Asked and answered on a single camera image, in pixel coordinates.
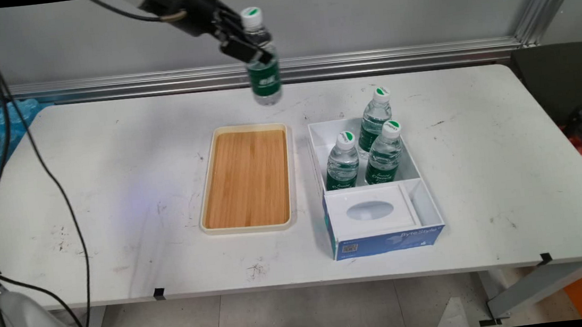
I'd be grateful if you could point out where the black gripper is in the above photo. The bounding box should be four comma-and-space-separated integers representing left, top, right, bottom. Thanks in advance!
139, 0, 274, 77

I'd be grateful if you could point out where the black chair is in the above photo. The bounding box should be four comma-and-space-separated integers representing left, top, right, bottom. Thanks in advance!
510, 42, 582, 131

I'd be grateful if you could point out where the aluminium frame rail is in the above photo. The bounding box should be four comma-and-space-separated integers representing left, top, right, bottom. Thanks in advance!
0, 34, 527, 111

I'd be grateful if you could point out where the bamboo tray with cream rim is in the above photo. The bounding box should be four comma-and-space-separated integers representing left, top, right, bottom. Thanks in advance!
191, 121, 298, 238

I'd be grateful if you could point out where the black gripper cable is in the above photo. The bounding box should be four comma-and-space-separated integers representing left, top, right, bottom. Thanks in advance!
88, 0, 187, 30

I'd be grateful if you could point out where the green label water bottle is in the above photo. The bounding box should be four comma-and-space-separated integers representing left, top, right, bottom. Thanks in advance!
240, 5, 285, 107
353, 86, 396, 153
360, 119, 407, 186
320, 129, 362, 191

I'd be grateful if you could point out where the white and blue cardboard box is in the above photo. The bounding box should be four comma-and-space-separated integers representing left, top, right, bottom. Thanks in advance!
306, 110, 448, 263

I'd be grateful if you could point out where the white tissue dispenser with oval hole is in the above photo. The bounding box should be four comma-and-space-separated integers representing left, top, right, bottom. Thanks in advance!
324, 181, 423, 242

